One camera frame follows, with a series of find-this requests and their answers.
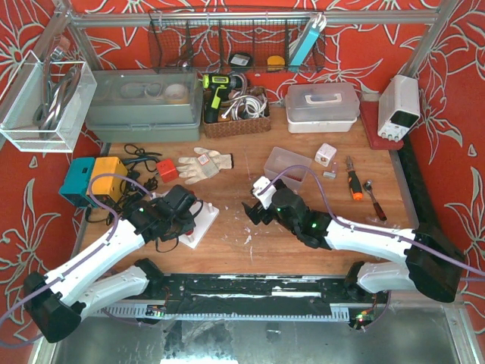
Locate beige work glove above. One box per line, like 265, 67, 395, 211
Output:
176, 146, 234, 185

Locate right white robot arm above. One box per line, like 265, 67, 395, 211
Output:
243, 177, 465, 303

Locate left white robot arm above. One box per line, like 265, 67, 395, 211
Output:
23, 185, 198, 343

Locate translucent plastic spring box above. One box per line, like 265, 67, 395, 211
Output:
264, 146, 311, 191

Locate red cube adapter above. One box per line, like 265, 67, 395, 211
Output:
155, 158, 179, 184

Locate white cube power adapter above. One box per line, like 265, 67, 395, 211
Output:
314, 143, 336, 167

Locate woven wicker basket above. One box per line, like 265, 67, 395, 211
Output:
201, 105, 271, 138

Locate teal and yellow device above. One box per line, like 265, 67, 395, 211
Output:
58, 156, 130, 209

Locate white plastic storage case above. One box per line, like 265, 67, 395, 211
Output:
285, 83, 360, 133

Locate grey green plastic toolbox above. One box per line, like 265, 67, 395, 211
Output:
86, 70, 203, 143

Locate red mat under supply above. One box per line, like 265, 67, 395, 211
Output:
360, 101, 404, 151

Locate yellow tape measure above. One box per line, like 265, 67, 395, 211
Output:
267, 55, 286, 72

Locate white bench power supply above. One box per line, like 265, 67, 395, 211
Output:
377, 74, 420, 142

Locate blue white power strip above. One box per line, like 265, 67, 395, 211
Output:
288, 13, 327, 72

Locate white peg base plate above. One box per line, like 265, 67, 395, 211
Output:
179, 202, 220, 249

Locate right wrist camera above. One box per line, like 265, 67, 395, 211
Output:
251, 176, 277, 210

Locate black cable bundle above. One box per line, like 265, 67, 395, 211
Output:
85, 143, 164, 224

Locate metal T bracket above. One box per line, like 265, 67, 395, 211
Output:
323, 162, 338, 179

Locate orange handle screwdriver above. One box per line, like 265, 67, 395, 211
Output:
346, 156, 363, 201

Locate red handle ratchet wrench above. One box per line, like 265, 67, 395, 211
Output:
363, 180, 387, 221

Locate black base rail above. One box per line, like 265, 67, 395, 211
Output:
108, 274, 388, 321

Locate yellow green cordless drill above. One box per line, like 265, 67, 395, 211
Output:
202, 73, 243, 124

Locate clear acrylic wall bin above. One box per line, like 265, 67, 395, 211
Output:
1, 52, 97, 153

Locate black wire hanging basket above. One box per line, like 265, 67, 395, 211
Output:
147, 8, 327, 75

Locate aluminium frame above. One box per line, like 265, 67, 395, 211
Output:
0, 0, 469, 115

